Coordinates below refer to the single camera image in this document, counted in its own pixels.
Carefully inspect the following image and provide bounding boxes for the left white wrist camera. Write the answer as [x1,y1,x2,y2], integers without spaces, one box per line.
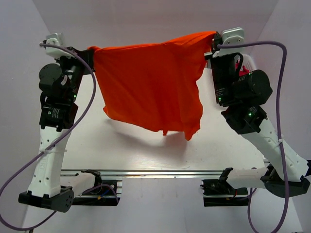
[42,33,67,59]

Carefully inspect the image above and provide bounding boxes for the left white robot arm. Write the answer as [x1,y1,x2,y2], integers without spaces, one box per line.
[18,47,103,213]

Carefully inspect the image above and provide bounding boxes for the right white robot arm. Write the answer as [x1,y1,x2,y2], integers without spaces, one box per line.
[202,28,311,198]

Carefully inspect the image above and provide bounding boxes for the white plastic basket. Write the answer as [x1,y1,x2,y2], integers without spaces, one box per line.
[242,54,257,72]

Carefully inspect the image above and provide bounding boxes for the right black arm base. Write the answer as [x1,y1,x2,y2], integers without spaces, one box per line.
[200,180,249,207]

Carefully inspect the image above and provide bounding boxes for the orange t shirt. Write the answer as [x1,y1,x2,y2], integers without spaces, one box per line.
[91,31,214,140]

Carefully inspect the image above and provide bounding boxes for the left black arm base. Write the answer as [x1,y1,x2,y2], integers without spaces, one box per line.
[72,169,122,206]

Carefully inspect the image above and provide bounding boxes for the magenta t shirt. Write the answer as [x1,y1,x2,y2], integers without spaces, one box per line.
[236,61,250,77]

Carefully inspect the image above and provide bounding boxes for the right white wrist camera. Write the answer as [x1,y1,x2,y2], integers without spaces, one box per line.
[221,27,244,45]

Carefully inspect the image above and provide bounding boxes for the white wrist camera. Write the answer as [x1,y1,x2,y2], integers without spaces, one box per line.
[42,33,67,59]
[221,27,244,45]

